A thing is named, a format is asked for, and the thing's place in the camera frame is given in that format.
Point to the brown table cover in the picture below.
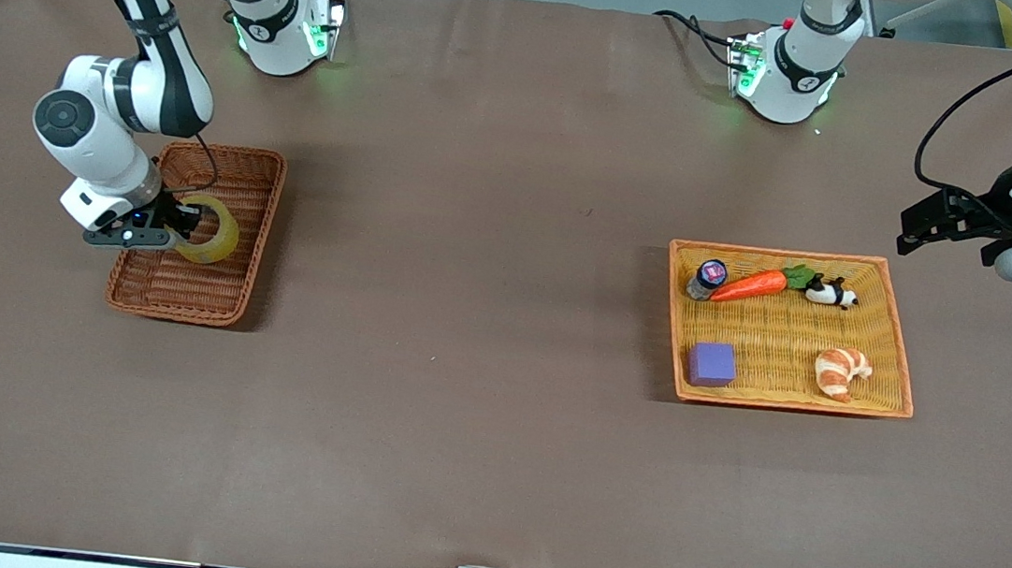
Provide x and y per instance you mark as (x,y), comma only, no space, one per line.
(488,452)

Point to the toy panda figure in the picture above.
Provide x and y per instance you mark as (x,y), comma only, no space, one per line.
(829,293)

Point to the purple foam cube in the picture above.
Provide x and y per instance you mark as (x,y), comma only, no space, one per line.
(711,364)

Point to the orange toy carrot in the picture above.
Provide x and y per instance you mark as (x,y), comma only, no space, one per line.
(750,285)

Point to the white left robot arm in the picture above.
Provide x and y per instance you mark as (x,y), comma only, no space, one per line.
(796,70)

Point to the clear yellowish tape roll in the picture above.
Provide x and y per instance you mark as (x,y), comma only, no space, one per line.
(224,240)

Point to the toy croissant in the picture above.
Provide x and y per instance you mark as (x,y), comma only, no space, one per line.
(840,371)

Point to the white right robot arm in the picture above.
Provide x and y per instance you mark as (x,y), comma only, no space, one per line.
(161,78)

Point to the brown wicker basket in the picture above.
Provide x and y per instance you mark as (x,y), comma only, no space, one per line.
(186,283)

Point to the yellow wicker basket orange rim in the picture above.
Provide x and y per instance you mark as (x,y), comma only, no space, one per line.
(773,336)

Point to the small jar with blue lid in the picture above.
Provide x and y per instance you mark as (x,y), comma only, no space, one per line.
(709,277)

